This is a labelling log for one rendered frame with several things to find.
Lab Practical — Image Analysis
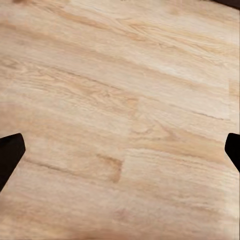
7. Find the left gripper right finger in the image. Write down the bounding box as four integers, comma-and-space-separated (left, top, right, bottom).
224, 133, 240, 172

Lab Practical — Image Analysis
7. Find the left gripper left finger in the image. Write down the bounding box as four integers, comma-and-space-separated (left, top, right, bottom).
0, 133, 26, 192

